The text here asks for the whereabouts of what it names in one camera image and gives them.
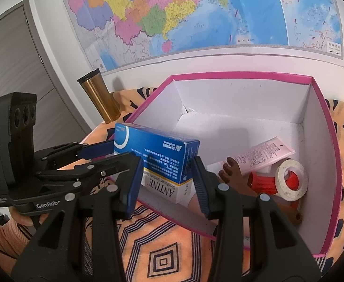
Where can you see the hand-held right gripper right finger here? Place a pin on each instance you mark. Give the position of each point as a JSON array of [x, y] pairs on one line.
[[199, 188]]

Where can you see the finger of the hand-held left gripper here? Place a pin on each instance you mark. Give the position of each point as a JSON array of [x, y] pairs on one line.
[[98, 149], [95, 167]]

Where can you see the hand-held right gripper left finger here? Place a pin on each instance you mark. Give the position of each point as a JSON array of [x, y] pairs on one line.
[[133, 185]]

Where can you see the brown hair claw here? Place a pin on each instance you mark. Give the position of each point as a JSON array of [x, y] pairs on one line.
[[233, 179]]

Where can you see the blue medicine box white side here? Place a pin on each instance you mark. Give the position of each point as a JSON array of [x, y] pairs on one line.
[[160, 149]]

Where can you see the red plastic hydrant toy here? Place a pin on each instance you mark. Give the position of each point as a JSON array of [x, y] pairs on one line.
[[260, 182]]

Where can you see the small pink printed tube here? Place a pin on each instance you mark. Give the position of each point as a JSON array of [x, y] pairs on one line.
[[263, 152]]

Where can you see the white tape roll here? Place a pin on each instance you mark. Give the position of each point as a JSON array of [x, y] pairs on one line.
[[292, 196]]

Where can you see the pink cardboard box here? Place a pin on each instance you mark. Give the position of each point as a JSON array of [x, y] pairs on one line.
[[248, 102]]

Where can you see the person's left forearm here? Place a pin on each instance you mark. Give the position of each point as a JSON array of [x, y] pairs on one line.
[[1, 236]]

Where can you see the gold thermos flask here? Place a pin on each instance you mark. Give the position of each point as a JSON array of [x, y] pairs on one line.
[[100, 100]]

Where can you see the orange patterned cloth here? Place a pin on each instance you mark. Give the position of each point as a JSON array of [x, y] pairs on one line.
[[160, 241]]

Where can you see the grey door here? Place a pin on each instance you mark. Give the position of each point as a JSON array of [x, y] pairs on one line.
[[19, 58]]

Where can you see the colourful wall map poster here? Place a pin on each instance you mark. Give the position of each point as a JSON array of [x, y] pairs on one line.
[[189, 11]]

